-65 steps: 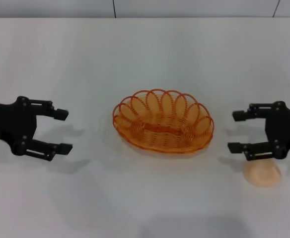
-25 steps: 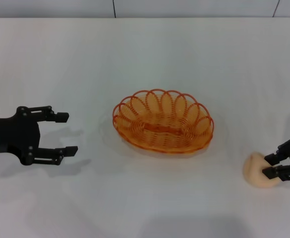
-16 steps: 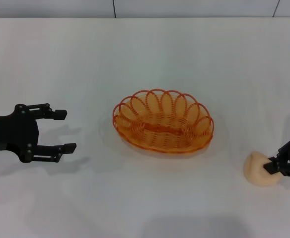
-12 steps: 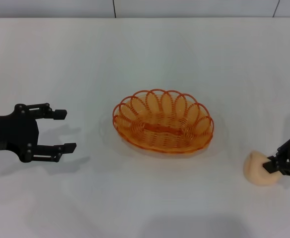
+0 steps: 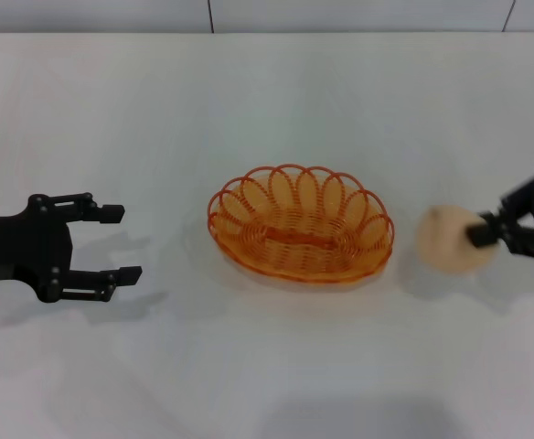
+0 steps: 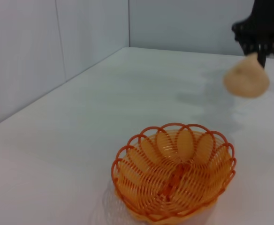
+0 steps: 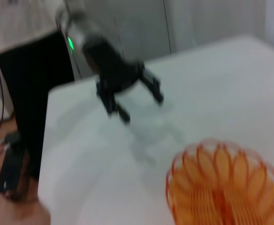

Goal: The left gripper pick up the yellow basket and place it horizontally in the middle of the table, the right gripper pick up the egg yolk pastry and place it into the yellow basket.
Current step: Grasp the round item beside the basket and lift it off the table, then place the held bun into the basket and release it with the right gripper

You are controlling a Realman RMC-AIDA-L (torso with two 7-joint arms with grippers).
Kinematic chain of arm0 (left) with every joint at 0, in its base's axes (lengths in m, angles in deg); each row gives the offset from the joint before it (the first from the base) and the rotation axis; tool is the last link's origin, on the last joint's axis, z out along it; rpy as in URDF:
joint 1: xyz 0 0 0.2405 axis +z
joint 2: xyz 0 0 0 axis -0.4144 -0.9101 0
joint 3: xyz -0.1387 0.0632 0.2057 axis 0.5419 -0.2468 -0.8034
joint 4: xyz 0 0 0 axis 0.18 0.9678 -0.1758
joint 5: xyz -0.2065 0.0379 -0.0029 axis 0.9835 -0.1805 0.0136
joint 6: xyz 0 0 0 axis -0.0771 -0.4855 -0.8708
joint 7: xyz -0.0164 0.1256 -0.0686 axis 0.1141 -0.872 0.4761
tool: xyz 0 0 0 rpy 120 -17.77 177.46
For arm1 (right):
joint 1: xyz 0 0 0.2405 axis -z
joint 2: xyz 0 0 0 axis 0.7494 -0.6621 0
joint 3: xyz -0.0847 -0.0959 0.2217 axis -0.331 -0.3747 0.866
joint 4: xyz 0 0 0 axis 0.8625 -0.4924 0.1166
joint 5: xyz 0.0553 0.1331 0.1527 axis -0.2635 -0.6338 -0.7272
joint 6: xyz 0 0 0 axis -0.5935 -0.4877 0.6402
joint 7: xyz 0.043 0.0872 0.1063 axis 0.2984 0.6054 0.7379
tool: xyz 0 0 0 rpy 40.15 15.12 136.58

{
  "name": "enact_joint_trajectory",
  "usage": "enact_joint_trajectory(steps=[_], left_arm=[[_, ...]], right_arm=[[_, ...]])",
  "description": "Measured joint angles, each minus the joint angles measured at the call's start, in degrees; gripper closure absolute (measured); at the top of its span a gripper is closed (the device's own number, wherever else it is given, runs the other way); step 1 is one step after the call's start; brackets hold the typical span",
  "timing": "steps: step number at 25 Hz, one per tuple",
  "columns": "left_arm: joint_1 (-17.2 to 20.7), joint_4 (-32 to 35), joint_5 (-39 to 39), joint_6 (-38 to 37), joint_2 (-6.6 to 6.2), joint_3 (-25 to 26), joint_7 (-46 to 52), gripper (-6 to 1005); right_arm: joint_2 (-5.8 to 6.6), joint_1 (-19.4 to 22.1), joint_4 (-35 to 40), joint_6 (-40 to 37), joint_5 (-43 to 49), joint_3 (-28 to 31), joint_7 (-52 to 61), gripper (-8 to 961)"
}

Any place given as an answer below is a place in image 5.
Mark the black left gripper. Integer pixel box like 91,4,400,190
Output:
0,191,144,305

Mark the peach soft bread bun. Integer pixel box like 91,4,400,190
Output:
414,205,502,276

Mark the orange plastic wire basket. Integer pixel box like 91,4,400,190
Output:
207,162,396,287

